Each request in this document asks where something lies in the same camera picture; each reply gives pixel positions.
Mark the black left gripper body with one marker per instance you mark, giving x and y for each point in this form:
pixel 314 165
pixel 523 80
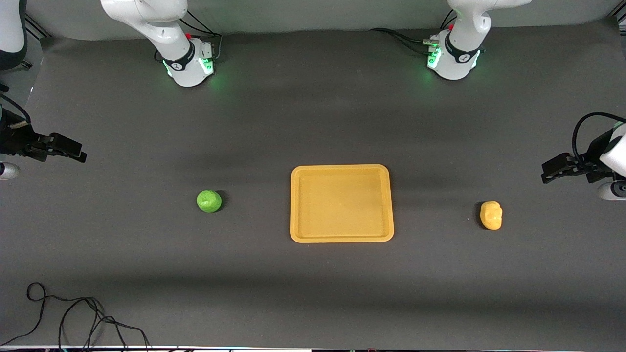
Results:
pixel 588 164

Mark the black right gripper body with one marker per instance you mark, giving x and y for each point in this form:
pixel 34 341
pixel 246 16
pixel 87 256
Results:
pixel 15 140

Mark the green apple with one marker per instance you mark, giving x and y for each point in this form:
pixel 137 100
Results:
pixel 209 201

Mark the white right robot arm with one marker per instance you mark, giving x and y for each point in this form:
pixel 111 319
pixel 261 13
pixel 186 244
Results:
pixel 171 34

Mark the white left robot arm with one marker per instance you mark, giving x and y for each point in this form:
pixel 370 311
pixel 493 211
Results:
pixel 464 29

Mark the yellow plastic tray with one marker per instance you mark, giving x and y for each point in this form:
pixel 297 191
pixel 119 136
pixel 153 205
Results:
pixel 341 203

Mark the dark grey table mat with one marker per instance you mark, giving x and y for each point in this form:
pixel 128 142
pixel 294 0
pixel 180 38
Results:
pixel 313 122

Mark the aluminium frame rail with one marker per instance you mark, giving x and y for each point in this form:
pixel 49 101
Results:
pixel 36 28
pixel 621 18

